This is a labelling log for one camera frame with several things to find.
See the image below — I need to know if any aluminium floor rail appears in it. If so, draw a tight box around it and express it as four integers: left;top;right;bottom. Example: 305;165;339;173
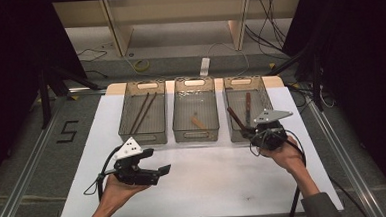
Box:
289;78;386;217
0;87;115;217

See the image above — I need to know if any white power strip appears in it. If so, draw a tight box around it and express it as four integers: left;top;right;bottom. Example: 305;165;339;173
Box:
198;56;212;78

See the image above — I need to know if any thin black floor cable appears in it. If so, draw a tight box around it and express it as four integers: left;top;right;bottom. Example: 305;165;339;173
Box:
76;47;109;62

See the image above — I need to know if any white floor cable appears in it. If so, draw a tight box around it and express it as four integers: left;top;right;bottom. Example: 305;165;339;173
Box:
207;39;251;80

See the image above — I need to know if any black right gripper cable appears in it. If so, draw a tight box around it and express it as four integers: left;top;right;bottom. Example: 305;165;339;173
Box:
248;126;311;217

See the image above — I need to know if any clear grey plastic bin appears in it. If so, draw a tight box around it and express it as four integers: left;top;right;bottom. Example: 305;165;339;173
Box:
115;79;170;147
222;73;281;144
169;74;222;145

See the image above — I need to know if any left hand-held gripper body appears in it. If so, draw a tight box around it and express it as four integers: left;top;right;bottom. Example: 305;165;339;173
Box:
110;134;163;189

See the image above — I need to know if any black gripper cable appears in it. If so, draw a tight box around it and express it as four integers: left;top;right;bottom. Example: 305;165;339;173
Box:
80;144;126;196
248;126;311;217

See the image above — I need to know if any black curtain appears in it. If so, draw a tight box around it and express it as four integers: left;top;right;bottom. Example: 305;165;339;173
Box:
0;0;94;187
279;0;386;215

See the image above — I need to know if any wooden-handled metal knife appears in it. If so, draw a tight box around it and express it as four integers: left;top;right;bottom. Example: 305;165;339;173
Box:
226;105;251;133

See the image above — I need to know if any bundle of black floor cables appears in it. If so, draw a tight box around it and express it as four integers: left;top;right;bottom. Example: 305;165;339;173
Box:
242;0;291;55

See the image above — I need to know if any person's left hand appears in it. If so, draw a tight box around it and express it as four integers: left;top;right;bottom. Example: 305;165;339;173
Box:
98;172;153;211

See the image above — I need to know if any black metal stand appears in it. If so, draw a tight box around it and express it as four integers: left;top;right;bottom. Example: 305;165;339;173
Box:
263;43;326;115
36;61;104;131

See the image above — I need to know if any white table cover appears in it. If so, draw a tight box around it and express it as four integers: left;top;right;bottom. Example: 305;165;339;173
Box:
52;82;345;217

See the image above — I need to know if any beige wooden shelf unit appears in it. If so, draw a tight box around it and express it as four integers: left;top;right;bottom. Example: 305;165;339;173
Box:
52;0;306;62

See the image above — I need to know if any yellow tape roll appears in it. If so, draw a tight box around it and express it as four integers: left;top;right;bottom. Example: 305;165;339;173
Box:
132;58;152;73

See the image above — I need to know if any brown chopstick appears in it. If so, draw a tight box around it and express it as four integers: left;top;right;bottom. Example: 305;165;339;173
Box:
132;91;160;134
127;92;152;134

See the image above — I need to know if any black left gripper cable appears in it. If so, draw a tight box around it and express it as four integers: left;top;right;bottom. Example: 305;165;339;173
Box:
80;144;126;196

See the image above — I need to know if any person's right hand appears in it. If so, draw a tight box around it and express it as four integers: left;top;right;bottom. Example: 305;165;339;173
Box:
260;135;308;178

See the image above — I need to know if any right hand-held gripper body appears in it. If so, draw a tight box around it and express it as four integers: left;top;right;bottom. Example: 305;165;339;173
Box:
248;107;296;153

